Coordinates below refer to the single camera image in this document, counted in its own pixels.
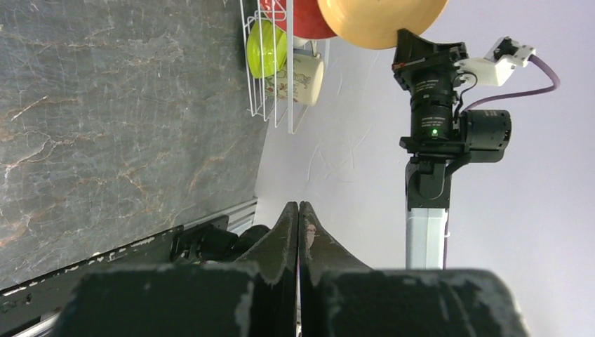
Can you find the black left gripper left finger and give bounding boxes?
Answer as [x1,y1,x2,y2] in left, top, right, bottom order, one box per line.
[51,201,299,336]

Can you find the white wire dish rack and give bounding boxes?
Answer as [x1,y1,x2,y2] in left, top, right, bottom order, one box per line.
[239,1,335,134]

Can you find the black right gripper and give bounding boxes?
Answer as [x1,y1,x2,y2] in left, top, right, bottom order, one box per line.
[392,28,468,140]

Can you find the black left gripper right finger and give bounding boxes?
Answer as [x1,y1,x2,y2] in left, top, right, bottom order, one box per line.
[298,201,530,336]

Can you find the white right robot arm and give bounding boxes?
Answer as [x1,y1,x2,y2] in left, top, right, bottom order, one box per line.
[392,28,512,270]

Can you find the orange plate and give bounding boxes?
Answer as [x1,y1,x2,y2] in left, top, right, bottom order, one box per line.
[318,0,448,50]

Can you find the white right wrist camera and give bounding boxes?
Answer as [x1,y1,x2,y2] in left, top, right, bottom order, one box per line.
[454,37,537,86]

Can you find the green interior mug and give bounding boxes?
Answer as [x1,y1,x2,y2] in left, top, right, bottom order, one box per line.
[265,51,325,106]

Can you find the teal rimmed red plate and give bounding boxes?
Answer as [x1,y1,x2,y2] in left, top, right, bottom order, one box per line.
[258,0,337,40]

